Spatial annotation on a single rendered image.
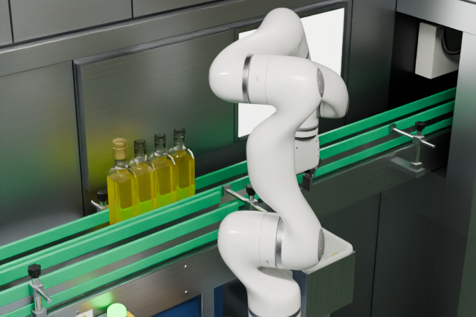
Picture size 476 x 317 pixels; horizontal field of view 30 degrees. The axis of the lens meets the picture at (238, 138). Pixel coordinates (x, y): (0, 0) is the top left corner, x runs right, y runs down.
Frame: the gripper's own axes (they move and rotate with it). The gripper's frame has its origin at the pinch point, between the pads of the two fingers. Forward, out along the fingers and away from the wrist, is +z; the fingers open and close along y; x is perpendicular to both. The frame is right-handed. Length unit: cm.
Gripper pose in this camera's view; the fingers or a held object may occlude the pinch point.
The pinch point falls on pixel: (299, 186)
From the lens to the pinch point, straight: 231.5
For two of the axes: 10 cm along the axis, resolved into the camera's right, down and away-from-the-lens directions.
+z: 0.0, 9.1, 4.2
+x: 6.2, 3.3, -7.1
